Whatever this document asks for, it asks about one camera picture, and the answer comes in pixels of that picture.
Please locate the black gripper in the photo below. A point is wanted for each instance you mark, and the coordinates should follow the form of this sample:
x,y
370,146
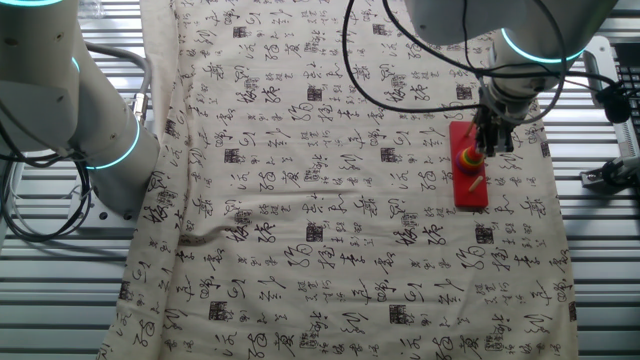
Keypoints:
x,y
496,119

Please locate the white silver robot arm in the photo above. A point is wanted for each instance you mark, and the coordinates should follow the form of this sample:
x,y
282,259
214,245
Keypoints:
x,y
45,100

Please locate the red Hanoi base board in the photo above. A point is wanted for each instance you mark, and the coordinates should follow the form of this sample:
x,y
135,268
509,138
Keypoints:
x,y
470,200

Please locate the black keyboard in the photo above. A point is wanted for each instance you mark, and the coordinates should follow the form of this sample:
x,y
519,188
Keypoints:
x,y
632,80

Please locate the calligraphy printed cream cloth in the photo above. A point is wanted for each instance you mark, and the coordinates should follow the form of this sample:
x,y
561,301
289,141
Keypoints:
x,y
325,225

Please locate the silver base mounting plate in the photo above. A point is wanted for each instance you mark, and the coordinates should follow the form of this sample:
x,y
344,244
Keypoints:
x,y
107,216

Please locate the clear plastic item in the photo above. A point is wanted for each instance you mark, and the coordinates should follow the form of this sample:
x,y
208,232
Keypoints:
x,y
92,7

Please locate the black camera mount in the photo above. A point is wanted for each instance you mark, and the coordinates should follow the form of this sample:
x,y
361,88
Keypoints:
x,y
612,172

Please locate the silver ribbed camera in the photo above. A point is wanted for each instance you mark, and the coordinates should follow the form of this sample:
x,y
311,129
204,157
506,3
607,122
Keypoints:
x,y
629,142

